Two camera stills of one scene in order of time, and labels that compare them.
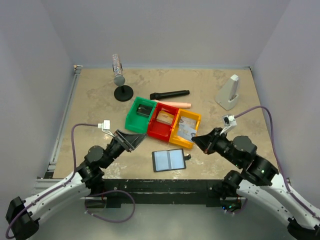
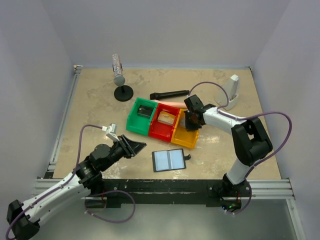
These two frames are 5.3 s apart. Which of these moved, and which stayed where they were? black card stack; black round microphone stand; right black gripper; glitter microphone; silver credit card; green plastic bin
Moved: right black gripper; silver credit card
Stayed: green plastic bin; glitter microphone; black card stack; black round microphone stand
